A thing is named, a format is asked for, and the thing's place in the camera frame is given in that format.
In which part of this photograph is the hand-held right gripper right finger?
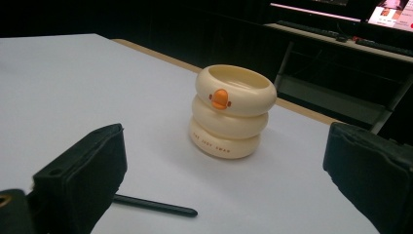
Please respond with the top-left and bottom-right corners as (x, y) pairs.
(322, 122), (413, 234)

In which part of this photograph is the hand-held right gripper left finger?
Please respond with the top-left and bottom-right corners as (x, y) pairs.
(32, 123), (129, 234)

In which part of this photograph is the black pen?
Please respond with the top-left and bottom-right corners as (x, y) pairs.
(112, 194), (199, 218)

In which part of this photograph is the cream ringed duck pen holder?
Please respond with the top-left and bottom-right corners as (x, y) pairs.
(188, 63), (278, 160)

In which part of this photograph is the black keyboard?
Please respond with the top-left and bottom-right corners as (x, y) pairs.
(355, 38), (413, 58)
(277, 19), (341, 39)

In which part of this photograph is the computer monitor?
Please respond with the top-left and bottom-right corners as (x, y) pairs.
(367, 0), (413, 33)

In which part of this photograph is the metal frame desk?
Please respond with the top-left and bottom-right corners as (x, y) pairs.
(264, 22), (413, 136)

